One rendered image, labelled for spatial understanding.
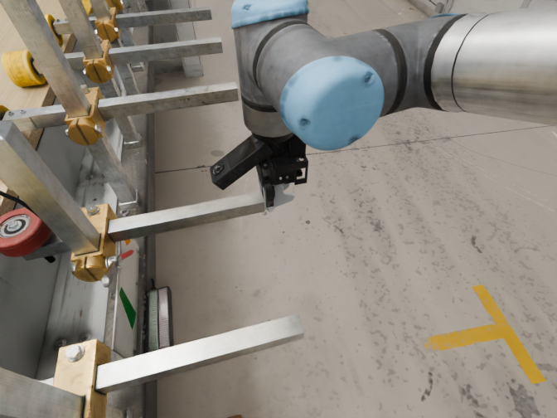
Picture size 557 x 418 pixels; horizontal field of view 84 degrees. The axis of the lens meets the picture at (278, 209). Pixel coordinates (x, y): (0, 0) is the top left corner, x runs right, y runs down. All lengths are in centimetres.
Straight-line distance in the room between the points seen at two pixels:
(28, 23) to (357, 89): 52
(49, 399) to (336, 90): 43
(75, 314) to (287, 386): 79
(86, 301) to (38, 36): 54
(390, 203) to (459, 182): 48
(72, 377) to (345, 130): 46
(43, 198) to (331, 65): 40
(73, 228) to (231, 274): 103
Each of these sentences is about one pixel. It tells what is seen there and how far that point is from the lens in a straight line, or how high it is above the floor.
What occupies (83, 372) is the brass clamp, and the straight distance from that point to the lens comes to 53.
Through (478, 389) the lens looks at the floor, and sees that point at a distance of 152.
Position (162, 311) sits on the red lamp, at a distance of 69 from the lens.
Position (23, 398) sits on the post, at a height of 97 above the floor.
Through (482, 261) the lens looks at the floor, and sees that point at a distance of 181.
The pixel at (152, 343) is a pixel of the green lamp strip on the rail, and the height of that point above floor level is 70.
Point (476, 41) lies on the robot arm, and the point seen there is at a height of 120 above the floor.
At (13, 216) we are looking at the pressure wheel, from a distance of 68.
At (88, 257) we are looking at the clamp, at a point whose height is 87.
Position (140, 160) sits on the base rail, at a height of 70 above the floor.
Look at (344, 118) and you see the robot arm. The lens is 31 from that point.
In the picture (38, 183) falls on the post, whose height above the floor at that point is 103.
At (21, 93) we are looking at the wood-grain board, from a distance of 105.
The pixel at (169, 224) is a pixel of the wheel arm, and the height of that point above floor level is 85.
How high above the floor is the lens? 131
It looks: 50 degrees down
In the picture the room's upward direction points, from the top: straight up
